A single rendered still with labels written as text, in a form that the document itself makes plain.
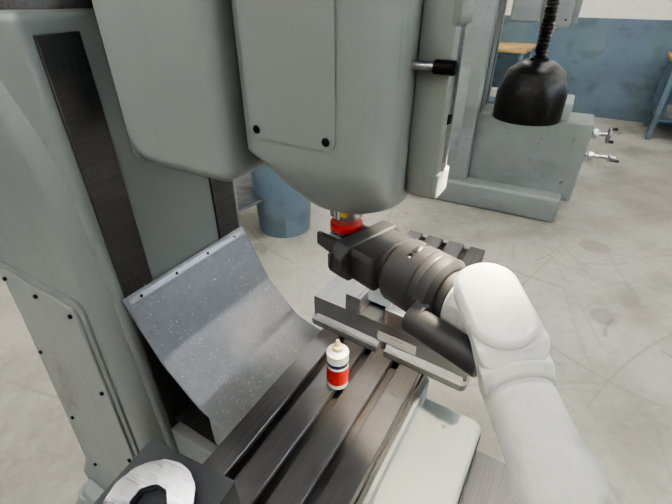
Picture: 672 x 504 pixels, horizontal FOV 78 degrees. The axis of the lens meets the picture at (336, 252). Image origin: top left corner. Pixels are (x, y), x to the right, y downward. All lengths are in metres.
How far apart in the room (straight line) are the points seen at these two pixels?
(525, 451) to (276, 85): 0.41
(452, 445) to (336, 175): 0.61
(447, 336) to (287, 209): 2.53
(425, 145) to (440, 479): 0.60
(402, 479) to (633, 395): 1.68
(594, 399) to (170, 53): 2.12
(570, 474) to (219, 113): 0.47
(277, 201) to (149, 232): 2.12
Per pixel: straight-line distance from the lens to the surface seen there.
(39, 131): 0.75
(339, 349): 0.75
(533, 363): 0.42
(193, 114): 0.54
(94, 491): 1.71
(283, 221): 2.98
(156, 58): 0.56
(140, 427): 1.09
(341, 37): 0.42
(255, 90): 0.49
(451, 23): 0.46
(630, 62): 7.01
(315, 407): 0.79
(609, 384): 2.38
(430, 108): 0.48
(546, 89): 0.50
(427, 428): 0.92
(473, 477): 0.99
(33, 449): 2.19
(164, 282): 0.87
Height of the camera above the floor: 1.55
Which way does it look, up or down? 33 degrees down
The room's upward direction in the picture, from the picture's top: straight up
